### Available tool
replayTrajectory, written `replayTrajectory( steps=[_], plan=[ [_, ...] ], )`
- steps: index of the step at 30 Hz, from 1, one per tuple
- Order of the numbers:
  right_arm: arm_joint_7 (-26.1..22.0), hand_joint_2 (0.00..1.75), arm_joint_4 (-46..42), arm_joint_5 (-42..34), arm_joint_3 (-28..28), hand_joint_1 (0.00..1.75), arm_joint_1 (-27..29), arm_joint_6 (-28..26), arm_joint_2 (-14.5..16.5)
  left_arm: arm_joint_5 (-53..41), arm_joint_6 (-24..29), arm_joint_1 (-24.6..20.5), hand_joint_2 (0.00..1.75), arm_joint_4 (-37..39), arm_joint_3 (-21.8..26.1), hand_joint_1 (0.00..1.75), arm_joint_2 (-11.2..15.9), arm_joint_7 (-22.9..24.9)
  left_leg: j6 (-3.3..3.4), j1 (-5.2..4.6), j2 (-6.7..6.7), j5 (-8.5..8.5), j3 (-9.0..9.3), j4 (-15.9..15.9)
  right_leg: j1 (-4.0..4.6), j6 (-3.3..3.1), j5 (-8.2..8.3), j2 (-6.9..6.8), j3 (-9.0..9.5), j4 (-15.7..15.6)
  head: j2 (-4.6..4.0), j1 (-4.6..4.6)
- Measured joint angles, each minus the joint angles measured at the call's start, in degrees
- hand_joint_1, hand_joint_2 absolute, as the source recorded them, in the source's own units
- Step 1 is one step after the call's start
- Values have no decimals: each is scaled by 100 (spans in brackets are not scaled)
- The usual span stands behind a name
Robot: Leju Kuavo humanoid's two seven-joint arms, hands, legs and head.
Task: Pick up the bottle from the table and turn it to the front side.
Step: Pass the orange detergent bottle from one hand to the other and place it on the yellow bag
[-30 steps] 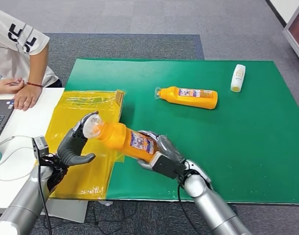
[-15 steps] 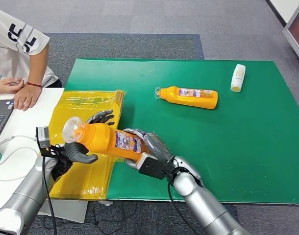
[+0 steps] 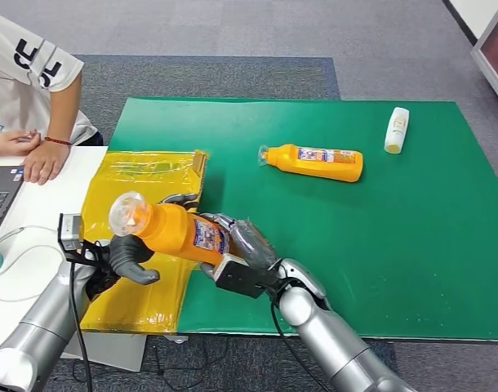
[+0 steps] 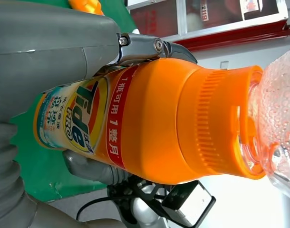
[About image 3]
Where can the person's right hand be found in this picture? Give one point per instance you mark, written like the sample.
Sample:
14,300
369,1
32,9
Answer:
12,143

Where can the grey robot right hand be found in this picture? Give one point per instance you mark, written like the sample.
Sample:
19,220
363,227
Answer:
253,243

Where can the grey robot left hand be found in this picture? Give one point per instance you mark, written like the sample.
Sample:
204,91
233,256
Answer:
126,254

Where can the person's left hand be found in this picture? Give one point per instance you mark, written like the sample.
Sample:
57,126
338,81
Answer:
44,159

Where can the orange detergent bottle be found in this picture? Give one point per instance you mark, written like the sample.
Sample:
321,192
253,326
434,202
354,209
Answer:
171,230
314,165

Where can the person's left forearm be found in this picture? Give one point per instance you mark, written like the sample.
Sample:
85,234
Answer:
65,108

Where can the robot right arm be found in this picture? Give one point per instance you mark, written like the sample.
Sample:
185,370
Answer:
334,346

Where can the small white bottle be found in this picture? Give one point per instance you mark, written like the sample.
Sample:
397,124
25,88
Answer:
397,130

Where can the white desk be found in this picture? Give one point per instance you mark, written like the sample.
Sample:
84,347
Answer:
41,205

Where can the dark grey laptop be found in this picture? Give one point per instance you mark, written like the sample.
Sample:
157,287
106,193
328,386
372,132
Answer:
1,195

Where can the person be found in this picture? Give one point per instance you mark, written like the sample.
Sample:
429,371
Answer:
12,81

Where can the yellow taped cardboard sheet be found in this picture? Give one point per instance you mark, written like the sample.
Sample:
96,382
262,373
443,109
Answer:
143,178

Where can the green table mat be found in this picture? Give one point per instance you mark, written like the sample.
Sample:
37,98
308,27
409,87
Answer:
354,243

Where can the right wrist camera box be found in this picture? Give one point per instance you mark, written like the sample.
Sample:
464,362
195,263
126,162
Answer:
241,278

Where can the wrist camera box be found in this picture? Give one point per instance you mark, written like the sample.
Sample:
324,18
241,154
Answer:
70,232
241,278

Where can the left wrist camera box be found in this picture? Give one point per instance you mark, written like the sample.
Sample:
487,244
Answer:
70,232

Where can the grey table bracket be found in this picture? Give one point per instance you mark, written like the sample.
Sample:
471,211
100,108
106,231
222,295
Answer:
175,340

